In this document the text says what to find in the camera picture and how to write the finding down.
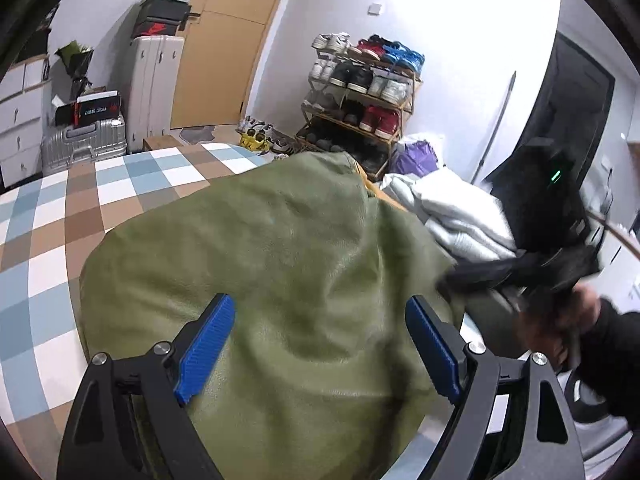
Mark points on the black shoe box red logo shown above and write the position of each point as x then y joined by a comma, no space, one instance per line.
157,29

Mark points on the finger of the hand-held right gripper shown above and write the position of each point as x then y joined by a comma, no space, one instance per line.
485,275

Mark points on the wooden door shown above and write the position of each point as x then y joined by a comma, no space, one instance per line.
225,50

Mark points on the small cardboard box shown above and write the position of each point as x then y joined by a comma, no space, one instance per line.
162,142

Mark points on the red and black shoe box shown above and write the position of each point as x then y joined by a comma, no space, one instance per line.
97,109

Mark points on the dark wrapped flower bouquet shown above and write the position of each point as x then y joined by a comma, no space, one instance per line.
75,67

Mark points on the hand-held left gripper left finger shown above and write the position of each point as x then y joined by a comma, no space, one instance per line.
207,347

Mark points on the black door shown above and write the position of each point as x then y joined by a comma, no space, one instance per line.
570,90

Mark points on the wooden shoe rack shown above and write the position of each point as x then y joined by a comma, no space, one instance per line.
412,95

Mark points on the small black box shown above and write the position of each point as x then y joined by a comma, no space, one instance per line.
65,114

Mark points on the white and yellow sneakers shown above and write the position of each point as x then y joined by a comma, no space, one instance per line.
260,135

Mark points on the white desk with drawers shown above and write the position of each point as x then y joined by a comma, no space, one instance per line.
20,115

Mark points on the grey metal pole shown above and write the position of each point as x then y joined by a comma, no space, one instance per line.
497,125

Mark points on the green and yellow varsity jacket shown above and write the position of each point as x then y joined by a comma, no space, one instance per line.
300,260

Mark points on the purple bag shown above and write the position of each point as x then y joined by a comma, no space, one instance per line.
415,157

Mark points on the silver suitcase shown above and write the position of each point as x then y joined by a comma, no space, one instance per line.
85,142

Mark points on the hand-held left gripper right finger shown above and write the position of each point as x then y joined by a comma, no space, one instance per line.
435,347

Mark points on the wall light switch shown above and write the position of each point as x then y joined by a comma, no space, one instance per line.
375,8

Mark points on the white upright suitcase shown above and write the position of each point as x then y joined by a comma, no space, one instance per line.
155,90

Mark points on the white folded clothes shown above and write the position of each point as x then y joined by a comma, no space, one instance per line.
450,210

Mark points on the person's right hand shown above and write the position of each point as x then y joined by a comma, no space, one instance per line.
550,330

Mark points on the person's right forearm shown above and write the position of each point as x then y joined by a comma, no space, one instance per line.
620,360

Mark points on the grey door mat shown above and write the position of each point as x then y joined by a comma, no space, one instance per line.
197,134

